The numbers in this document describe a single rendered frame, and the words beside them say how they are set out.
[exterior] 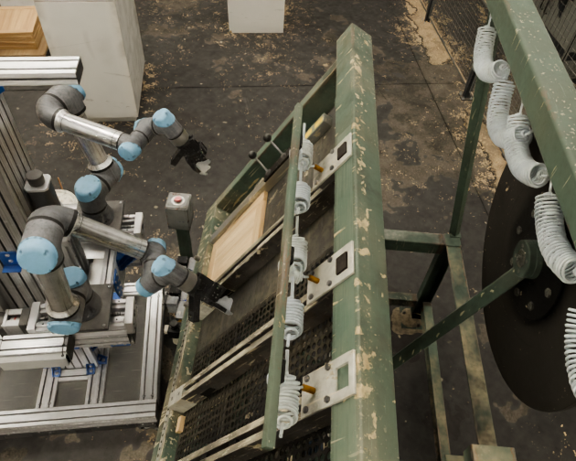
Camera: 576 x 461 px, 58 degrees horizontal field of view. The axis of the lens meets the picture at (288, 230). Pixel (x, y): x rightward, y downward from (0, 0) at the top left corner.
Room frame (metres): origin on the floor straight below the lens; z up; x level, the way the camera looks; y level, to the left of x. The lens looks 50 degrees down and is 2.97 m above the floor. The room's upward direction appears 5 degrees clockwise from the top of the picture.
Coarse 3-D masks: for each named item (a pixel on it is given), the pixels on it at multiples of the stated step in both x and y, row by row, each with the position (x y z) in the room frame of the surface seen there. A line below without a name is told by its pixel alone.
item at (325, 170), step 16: (336, 160) 1.19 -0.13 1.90; (320, 176) 1.19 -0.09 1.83; (320, 192) 1.18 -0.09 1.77; (320, 208) 1.18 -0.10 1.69; (304, 224) 1.18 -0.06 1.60; (272, 240) 1.18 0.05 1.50; (240, 256) 1.23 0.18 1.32; (256, 256) 1.18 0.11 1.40; (272, 256) 1.18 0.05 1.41; (224, 272) 1.24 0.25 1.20; (240, 272) 1.18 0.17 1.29; (256, 272) 1.18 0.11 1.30
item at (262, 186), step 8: (328, 120) 1.63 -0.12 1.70; (312, 128) 1.64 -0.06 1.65; (320, 128) 1.61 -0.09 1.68; (328, 128) 1.61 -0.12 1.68; (312, 136) 1.61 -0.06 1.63; (320, 136) 1.61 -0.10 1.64; (288, 160) 1.61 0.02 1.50; (280, 168) 1.61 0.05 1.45; (288, 168) 1.61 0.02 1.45; (272, 176) 1.61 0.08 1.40; (280, 176) 1.61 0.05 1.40; (264, 184) 1.61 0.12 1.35; (272, 184) 1.61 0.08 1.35; (256, 192) 1.62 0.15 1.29; (248, 200) 1.62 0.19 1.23; (240, 208) 1.62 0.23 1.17; (232, 216) 1.63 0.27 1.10; (224, 224) 1.64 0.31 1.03; (216, 232) 1.64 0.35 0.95; (224, 232) 1.61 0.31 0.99; (216, 240) 1.62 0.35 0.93
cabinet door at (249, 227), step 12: (264, 192) 1.60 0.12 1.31; (252, 204) 1.60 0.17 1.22; (264, 204) 1.54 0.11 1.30; (240, 216) 1.61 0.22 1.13; (252, 216) 1.52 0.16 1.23; (264, 216) 1.47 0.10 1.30; (240, 228) 1.53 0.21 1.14; (252, 228) 1.44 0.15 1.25; (228, 240) 1.54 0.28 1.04; (240, 240) 1.44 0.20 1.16; (252, 240) 1.36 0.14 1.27; (216, 252) 1.53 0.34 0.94; (228, 252) 1.44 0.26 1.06; (240, 252) 1.36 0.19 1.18; (216, 264) 1.44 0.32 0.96; (228, 264) 1.36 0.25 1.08; (216, 276) 1.36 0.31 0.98
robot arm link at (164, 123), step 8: (160, 112) 1.63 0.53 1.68; (168, 112) 1.63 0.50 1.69; (160, 120) 1.59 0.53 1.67; (168, 120) 1.60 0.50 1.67; (176, 120) 1.64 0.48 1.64; (160, 128) 1.59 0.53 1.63; (168, 128) 1.59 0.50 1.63; (176, 128) 1.61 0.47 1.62; (168, 136) 1.59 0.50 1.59; (176, 136) 1.60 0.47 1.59
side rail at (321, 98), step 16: (320, 80) 1.89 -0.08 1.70; (320, 96) 1.85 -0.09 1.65; (304, 112) 1.85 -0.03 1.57; (320, 112) 1.85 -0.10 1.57; (288, 128) 1.85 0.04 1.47; (288, 144) 1.85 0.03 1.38; (272, 160) 1.85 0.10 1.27; (240, 176) 1.87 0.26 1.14; (256, 176) 1.85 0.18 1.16; (224, 192) 1.89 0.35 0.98; (240, 192) 1.85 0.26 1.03; (224, 208) 1.86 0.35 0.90
